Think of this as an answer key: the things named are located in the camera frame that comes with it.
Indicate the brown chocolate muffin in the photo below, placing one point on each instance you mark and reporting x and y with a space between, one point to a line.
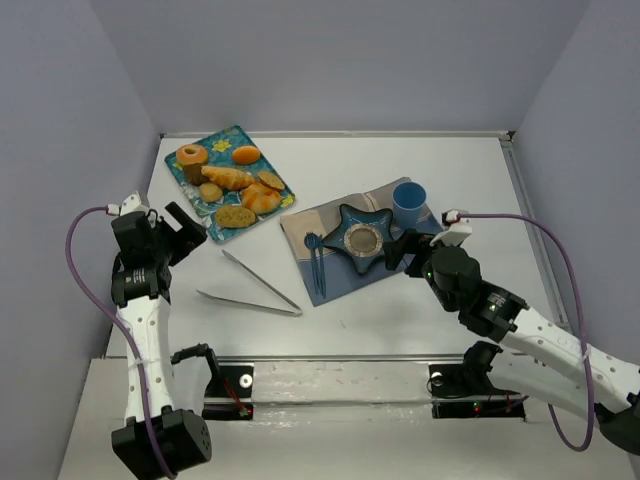
193 174

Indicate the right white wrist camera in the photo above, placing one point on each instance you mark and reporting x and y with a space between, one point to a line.
456 229

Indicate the blue plastic fork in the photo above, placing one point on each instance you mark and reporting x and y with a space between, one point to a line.
320 257

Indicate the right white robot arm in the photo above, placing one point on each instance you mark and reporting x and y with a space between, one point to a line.
519 349

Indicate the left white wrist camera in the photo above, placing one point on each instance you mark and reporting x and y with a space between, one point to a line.
135 202

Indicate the oval tan bread slice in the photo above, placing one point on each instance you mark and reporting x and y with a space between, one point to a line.
234 217

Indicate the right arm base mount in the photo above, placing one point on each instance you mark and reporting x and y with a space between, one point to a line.
463 390

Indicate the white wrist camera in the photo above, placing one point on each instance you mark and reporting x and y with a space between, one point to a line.
135 202
456 229

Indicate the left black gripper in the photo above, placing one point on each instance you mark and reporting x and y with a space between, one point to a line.
176 238

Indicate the round orange bun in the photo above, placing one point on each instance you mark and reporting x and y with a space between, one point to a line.
246 155

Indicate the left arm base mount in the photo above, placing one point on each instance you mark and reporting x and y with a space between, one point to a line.
218 391

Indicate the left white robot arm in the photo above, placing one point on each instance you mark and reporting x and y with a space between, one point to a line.
161 437

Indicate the orange ring donut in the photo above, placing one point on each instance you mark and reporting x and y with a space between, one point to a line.
192 154

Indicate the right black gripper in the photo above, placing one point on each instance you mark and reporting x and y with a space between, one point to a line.
410 253

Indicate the brown-crust bread slice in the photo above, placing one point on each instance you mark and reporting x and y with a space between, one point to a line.
271 180

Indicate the teal floral serving tray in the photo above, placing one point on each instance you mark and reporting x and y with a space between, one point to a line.
220 146

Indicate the blue star-shaped plate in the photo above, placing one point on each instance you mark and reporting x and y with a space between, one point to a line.
360 236

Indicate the blue plastic cup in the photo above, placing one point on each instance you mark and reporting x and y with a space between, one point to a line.
408 200

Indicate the golden croissant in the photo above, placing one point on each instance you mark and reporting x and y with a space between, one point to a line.
227 178

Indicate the blue beige cloth placemat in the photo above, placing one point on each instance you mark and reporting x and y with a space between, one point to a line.
341 277

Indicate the orange striped twisted roll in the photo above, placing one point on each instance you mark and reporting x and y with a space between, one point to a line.
260 199

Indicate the metal serving tongs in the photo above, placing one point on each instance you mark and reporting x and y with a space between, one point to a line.
239 286

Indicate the small round tan bun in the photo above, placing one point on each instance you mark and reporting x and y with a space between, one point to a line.
210 192

